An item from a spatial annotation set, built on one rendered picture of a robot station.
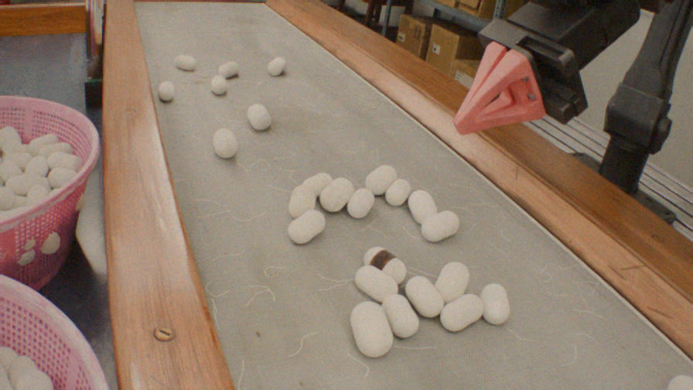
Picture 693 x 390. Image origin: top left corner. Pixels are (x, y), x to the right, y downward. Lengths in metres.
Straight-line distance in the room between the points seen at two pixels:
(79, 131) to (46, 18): 0.75
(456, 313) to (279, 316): 0.11
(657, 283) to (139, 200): 0.39
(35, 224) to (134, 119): 0.17
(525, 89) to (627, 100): 0.31
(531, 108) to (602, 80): 2.37
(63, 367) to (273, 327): 0.12
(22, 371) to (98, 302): 0.14
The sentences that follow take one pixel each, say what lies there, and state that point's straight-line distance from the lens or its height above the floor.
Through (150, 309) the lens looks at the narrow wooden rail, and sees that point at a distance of 0.30.
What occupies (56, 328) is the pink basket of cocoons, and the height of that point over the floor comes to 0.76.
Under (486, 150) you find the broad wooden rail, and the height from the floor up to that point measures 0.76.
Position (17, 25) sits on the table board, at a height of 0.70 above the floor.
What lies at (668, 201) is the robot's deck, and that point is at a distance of 0.89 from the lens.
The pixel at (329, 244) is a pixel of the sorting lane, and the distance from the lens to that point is 0.40.
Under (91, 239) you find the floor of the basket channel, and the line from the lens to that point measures 0.51.
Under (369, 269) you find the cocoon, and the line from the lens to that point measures 0.35.
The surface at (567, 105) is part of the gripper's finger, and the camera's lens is 0.46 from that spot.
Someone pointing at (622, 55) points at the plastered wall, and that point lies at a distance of 2.77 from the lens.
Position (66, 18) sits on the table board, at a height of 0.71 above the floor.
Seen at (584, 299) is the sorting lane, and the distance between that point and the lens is 0.42.
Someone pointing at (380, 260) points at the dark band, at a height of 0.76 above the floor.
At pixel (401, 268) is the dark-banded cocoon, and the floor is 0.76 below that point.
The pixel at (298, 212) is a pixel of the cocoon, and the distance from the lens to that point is 0.41.
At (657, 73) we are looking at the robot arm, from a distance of 0.75.
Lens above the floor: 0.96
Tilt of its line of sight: 29 degrees down
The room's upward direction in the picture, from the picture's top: 9 degrees clockwise
